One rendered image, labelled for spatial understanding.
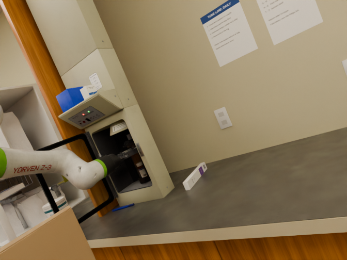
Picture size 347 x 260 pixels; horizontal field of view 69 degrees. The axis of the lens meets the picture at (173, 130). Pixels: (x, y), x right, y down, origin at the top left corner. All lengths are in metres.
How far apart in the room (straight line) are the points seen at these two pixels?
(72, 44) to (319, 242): 1.26
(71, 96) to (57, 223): 0.97
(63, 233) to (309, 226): 0.56
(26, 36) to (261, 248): 1.43
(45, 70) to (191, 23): 0.82
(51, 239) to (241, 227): 0.53
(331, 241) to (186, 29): 1.16
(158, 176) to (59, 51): 0.81
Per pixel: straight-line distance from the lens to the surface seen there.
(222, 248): 0.88
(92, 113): 1.26
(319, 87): 1.34
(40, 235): 0.36
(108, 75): 1.24
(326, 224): 0.72
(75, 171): 1.12
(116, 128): 1.30
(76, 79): 1.40
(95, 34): 1.31
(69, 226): 0.38
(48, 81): 1.51
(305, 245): 0.80
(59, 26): 1.45
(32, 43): 1.58
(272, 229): 0.75
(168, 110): 1.58
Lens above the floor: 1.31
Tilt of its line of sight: 4 degrees down
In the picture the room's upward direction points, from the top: 23 degrees counter-clockwise
